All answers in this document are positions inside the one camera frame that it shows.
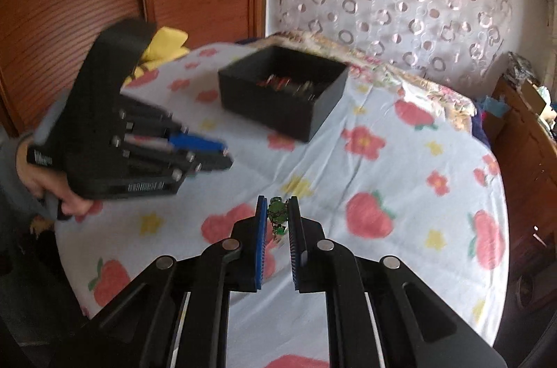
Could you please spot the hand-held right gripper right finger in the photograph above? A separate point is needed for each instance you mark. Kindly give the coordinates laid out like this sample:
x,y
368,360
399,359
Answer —
x,y
295,250

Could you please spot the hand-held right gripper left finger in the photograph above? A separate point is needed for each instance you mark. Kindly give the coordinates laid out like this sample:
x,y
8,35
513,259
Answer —
x,y
261,246

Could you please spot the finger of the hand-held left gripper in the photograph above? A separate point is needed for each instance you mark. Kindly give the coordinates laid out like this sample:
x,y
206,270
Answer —
x,y
209,163
196,142

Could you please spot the small green toy figure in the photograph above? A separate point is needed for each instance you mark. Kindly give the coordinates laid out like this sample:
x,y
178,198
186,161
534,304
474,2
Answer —
x,y
276,211

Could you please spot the black storage box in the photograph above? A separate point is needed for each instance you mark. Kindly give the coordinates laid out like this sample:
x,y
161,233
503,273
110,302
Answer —
x,y
270,111

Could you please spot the person's left forearm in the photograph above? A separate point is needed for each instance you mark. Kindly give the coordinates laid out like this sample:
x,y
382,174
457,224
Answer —
x,y
48,120

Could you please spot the person's left hand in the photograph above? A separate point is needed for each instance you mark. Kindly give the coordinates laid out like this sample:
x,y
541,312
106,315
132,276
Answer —
x,y
43,179

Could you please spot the yellow striped plush toy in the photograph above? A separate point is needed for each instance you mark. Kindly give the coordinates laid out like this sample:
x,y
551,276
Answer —
x,y
167,46

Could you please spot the floral strawberry bedsheet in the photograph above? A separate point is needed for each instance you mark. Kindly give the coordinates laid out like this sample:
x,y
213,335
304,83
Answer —
x,y
391,159

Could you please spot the blue cloth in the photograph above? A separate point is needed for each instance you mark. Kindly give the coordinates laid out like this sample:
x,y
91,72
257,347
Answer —
x,y
489,111

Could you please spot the wooden bedside cabinet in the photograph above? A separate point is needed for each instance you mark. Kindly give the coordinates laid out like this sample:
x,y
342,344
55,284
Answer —
x,y
522,159

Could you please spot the assorted small clutter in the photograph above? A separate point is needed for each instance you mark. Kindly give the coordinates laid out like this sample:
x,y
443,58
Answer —
x,y
522,68

